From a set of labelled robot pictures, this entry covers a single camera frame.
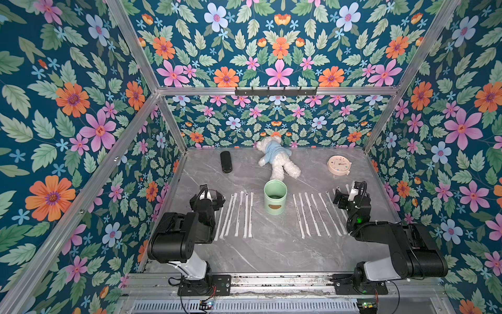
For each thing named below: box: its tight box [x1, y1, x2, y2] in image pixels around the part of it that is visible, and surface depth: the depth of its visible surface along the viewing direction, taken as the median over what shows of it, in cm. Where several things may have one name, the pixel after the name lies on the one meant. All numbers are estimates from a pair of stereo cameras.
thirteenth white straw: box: [243, 193, 249, 239], surface depth 95 cm
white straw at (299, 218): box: [292, 193, 306, 239], surface depth 92 cm
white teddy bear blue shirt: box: [256, 135, 302, 182], surface depth 107 cm
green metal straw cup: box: [263, 179, 288, 216], surface depth 90 cm
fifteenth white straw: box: [219, 193, 235, 240], surface depth 95 cm
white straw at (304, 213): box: [298, 192, 312, 237], surface depth 95 cm
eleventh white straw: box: [248, 192, 254, 239], surface depth 95 cm
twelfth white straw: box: [224, 192, 238, 237], surface depth 96 cm
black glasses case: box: [220, 150, 233, 174], surface depth 114 cm
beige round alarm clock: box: [327, 155, 353, 176], surface depth 111 cm
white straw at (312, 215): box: [304, 192, 322, 237], surface depth 94 cm
